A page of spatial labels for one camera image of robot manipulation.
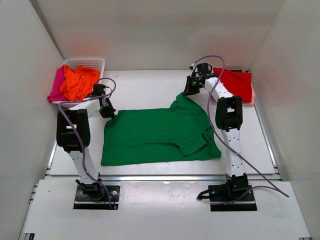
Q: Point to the magenta t shirt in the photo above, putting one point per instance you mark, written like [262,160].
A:
[55,94]

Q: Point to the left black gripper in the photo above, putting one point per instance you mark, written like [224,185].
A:
[109,114]

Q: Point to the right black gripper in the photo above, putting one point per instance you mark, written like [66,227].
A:
[189,90]

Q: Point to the orange t shirt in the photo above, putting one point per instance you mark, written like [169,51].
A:
[78,83]

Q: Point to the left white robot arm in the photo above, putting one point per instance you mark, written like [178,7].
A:
[74,136]

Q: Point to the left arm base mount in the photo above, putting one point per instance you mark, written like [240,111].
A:
[94,197]

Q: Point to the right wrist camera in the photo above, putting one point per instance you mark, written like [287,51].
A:
[193,68]

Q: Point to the red folded t shirt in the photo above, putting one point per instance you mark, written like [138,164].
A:
[236,82]

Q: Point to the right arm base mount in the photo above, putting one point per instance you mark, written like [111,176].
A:
[234,195]

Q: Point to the pink folded t shirt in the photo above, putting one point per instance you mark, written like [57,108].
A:
[249,97]

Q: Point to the white plastic basket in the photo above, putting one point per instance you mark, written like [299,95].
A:
[89,62]

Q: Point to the green t shirt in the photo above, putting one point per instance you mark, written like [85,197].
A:
[181,132]

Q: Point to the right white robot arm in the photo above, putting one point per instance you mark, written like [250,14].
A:
[228,119]

